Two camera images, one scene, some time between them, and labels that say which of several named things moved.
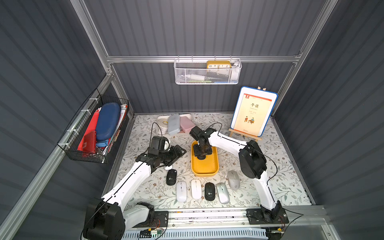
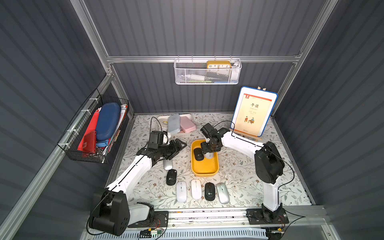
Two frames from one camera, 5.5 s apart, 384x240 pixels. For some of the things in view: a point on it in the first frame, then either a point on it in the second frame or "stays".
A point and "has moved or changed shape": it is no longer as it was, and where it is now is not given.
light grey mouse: x=233 y=180 has moved or changed shape
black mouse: x=201 y=157 stays
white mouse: x=181 y=191 stays
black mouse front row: x=210 y=191 stays
